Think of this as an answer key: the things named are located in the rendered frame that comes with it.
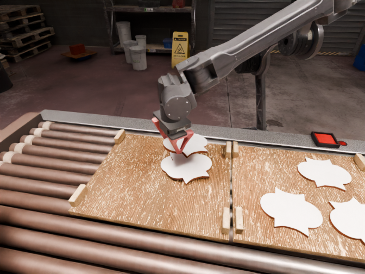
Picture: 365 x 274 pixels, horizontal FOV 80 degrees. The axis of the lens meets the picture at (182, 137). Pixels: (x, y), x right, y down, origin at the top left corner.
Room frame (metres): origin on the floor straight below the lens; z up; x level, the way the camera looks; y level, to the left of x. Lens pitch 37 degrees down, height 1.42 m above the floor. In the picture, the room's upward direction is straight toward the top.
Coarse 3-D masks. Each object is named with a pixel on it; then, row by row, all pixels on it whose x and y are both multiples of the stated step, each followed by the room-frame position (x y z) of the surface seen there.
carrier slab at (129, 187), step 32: (128, 160) 0.52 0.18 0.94; (160, 160) 0.52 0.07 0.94; (224, 160) 0.52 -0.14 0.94; (96, 192) 0.39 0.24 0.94; (128, 192) 0.39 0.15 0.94; (160, 192) 0.39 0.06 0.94; (192, 192) 0.39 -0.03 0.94; (224, 192) 0.39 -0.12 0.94; (128, 224) 0.30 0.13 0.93; (160, 224) 0.29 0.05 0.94; (192, 224) 0.29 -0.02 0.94
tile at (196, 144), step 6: (192, 138) 0.54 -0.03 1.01; (198, 138) 0.55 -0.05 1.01; (204, 138) 0.55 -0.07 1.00; (168, 144) 0.49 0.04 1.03; (180, 144) 0.50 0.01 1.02; (186, 144) 0.50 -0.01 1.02; (192, 144) 0.51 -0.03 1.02; (198, 144) 0.51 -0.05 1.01; (204, 144) 0.52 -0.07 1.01; (168, 150) 0.46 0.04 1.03; (174, 150) 0.46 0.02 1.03; (186, 150) 0.47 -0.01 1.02; (192, 150) 0.47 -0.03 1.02; (198, 150) 0.48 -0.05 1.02; (204, 150) 0.48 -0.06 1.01; (186, 156) 0.45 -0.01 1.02
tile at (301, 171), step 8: (312, 160) 0.51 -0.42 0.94; (320, 160) 0.51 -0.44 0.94; (328, 160) 0.51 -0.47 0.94; (304, 168) 0.48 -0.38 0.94; (312, 168) 0.48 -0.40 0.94; (320, 168) 0.48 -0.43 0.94; (328, 168) 0.48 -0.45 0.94; (336, 168) 0.48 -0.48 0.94; (304, 176) 0.44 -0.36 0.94; (312, 176) 0.44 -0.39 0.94; (320, 176) 0.44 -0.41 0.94; (328, 176) 0.44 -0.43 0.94; (336, 176) 0.44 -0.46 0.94; (344, 176) 0.44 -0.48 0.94; (320, 184) 0.41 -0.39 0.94; (328, 184) 0.41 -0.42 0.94; (336, 184) 0.41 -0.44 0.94; (344, 184) 0.42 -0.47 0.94
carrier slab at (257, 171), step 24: (240, 168) 0.49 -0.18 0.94; (264, 168) 0.49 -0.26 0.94; (288, 168) 0.49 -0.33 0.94; (240, 192) 0.39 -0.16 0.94; (264, 192) 0.39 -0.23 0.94; (288, 192) 0.39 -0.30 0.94; (312, 192) 0.39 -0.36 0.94; (336, 192) 0.39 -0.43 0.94; (360, 192) 0.39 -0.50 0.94; (264, 216) 0.32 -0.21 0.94; (240, 240) 0.26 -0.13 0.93; (264, 240) 0.25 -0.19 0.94; (288, 240) 0.25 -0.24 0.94; (312, 240) 0.25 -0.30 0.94; (336, 240) 0.25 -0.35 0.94
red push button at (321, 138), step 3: (318, 135) 0.67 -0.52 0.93; (321, 135) 0.67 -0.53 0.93; (324, 135) 0.67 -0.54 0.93; (327, 135) 0.67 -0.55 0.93; (330, 135) 0.67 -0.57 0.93; (318, 138) 0.65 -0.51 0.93; (321, 138) 0.65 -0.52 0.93; (324, 138) 0.65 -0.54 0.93; (327, 138) 0.65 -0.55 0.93; (330, 138) 0.65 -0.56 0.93; (321, 141) 0.63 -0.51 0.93; (324, 141) 0.63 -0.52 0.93; (327, 141) 0.63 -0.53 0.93; (330, 141) 0.63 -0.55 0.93; (333, 141) 0.63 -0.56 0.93
